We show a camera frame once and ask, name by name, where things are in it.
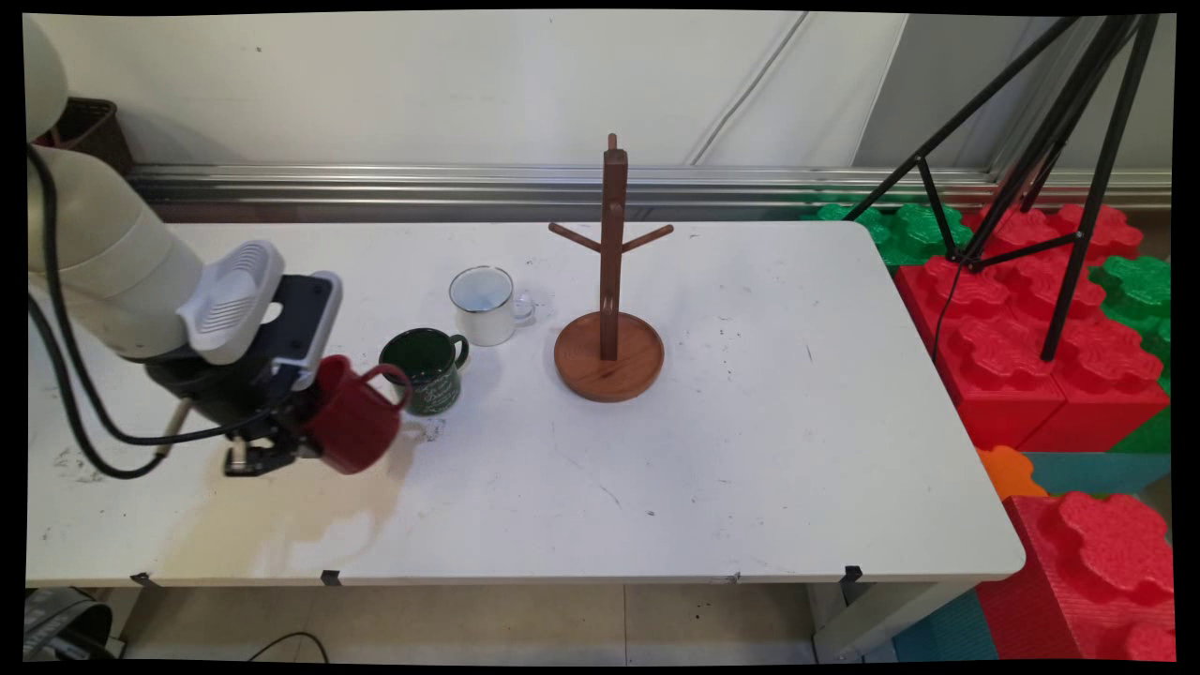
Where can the white enamel mug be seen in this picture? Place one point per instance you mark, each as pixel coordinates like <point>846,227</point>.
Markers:
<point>483,314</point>

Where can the aluminium wall rail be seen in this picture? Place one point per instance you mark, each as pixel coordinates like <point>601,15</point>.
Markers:
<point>750,186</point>

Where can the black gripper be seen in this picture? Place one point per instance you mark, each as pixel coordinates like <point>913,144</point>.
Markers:
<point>225,398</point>

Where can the large red foam block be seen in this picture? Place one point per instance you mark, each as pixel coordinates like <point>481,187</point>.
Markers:
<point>1097,572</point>

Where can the brown wooden mug tree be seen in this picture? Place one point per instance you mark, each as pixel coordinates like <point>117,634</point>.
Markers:
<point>609,366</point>

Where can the white table leg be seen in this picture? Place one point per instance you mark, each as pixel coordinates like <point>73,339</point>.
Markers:
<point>872,623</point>

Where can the black camera tripod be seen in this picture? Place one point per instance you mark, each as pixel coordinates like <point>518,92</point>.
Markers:
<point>1092,216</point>

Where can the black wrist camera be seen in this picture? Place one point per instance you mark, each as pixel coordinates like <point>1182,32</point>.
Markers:
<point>305,323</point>

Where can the grey plastic floor object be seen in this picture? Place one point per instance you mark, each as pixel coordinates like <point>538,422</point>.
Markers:
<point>66,623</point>

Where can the teal foam mat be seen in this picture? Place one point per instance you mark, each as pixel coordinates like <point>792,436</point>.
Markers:
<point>1097,473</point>

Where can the red enamel mug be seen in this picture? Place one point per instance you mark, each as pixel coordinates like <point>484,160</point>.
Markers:
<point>352,422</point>

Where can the brown wicker basket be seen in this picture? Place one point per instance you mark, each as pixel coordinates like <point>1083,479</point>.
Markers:
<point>94,136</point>

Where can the orange foam piece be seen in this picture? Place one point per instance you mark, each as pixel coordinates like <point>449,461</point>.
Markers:
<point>1008,473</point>

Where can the green foam block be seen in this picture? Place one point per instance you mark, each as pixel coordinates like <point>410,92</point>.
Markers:
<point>909,230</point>
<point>1139,286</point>

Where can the dark green enamel mug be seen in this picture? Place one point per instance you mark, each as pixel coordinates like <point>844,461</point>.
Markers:
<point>431,375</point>

